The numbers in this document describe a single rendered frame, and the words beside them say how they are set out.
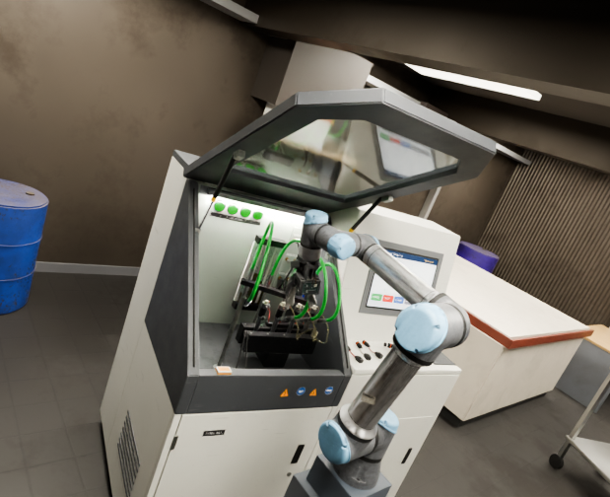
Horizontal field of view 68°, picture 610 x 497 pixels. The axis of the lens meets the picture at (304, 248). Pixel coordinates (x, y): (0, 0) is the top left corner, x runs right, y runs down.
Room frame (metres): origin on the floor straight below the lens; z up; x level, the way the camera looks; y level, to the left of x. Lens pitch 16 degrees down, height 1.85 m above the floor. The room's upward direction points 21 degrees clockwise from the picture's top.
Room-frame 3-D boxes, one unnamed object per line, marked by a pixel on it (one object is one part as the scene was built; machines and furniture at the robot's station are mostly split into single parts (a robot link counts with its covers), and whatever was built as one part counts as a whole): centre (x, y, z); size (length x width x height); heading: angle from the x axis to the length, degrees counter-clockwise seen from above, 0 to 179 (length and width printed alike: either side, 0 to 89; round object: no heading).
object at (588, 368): (5.31, -3.86, 0.34); 1.28 x 0.67 x 0.69; 135
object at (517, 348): (4.69, -1.54, 0.44); 2.35 x 1.97 x 0.89; 45
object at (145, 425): (1.71, 0.08, 0.39); 0.70 x 0.58 x 0.79; 125
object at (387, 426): (1.20, -0.39, 1.07); 0.13 x 0.12 x 0.14; 136
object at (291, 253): (2.04, 0.02, 1.20); 0.13 x 0.03 x 0.31; 125
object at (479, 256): (6.80, -2.45, 0.47); 0.64 x 0.62 x 0.94; 135
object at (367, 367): (1.97, -0.59, 0.96); 0.70 x 0.22 x 0.03; 125
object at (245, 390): (1.49, -0.07, 0.87); 0.62 x 0.04 x 0.16; 125
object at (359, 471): (1.21, -0.40, 0.95); 0.15 x 0.15 x 0.10
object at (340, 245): (1.34, -0.09, 1.53); 0.11 x 0.11 x 0.08; 46
